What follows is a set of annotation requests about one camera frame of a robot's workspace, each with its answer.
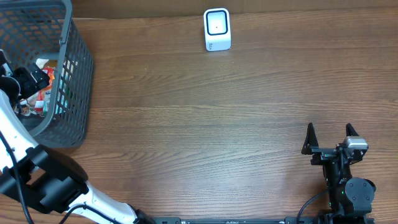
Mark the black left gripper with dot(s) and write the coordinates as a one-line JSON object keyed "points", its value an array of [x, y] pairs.
{"points": [[34, 78]]}

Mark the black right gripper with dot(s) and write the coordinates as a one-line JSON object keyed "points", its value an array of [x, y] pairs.
{"points": [[329, 150]]}

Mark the beige Pantree snack pouch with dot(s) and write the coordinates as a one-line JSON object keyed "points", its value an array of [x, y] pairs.
{"points": [[28, 104]]}

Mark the teal wet wipes pack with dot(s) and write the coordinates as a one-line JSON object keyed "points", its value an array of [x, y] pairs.
{"points": [[62, 103]]}

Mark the red snack stick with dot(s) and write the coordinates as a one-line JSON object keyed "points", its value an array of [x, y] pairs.
{"points": [[40, 101]]}

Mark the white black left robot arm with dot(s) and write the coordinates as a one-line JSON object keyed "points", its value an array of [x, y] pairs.
{"points": [[44, 179]]}

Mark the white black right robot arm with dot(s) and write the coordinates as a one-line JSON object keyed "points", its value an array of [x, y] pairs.
{"points": [[350, 198]]}

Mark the white barcode scanner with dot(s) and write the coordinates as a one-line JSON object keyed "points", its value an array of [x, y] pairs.
{"points": [[217, 29]]}

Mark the grey plastic mesh basket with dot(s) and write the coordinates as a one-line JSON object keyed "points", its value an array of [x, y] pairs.
{"points": [[45, 29]]}

